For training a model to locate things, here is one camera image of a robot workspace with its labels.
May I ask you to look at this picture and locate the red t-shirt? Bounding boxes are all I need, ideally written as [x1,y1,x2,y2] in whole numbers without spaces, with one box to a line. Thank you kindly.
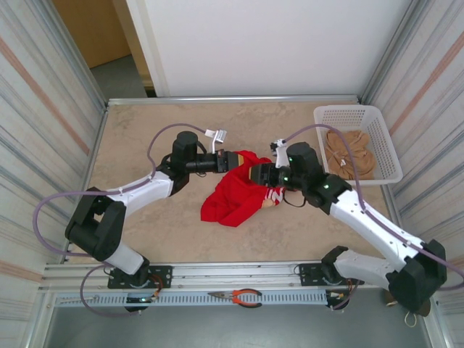
[201,150,286,228]

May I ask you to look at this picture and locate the white plastic basket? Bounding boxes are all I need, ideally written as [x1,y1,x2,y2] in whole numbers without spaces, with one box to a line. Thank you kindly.
[312,104,404,186]

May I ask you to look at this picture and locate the tan crumpled garment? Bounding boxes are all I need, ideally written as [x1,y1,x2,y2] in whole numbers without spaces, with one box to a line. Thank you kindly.
[323,128,377,181]

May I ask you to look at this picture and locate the thin aluminium table edge bar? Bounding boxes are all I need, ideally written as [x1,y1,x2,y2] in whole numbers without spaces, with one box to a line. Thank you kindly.
[107,94,364,107]

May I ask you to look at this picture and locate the wooden door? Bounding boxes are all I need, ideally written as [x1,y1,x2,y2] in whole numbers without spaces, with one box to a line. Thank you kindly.
[52,0,132,70]

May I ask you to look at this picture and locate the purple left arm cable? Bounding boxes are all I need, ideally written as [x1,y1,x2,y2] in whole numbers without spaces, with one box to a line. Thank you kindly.
[33,123,210,320]

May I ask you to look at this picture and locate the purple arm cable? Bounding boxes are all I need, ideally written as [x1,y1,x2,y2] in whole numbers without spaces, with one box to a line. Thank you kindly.
[286,123,464,312]
[33,123,210,320]

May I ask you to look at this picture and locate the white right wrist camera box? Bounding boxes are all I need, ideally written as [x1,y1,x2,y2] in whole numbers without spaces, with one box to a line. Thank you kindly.
[270,137,290,168]

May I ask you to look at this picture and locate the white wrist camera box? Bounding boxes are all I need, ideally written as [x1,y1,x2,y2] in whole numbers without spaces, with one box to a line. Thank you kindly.
[270,137,290,168]
[204,128,228,155]

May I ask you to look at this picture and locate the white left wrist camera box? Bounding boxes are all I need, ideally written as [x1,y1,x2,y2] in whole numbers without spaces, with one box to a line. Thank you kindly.
[204,128,228,155]

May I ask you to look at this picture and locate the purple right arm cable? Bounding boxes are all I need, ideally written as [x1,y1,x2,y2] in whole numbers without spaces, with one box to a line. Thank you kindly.
[286,123,464,312]

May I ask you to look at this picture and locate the wide aluminium mounting rail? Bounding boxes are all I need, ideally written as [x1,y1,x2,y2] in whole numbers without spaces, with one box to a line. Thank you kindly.
[38,257,434,294]

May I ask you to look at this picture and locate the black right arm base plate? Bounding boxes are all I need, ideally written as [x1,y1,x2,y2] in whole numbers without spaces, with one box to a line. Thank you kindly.
[298,261,365,287]

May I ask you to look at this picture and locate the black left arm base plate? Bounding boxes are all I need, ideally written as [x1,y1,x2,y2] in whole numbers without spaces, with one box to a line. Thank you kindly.
[107,265,173,290]

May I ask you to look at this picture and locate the orange-handled pliers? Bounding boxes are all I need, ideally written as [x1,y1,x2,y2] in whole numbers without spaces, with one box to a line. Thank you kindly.
[207,288,262,309]

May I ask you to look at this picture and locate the aluminium frame post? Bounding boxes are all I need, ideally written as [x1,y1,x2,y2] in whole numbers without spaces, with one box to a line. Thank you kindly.
[43,0,109,109]
[360,0,428,109]

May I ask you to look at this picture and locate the grey slotted cable duct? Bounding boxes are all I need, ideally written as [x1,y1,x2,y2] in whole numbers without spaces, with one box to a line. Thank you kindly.
[54,291,329,307]

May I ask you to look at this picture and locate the brown drawstring cloth bag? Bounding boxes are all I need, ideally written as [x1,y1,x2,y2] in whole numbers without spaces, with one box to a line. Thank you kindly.
[384,289,432,329]

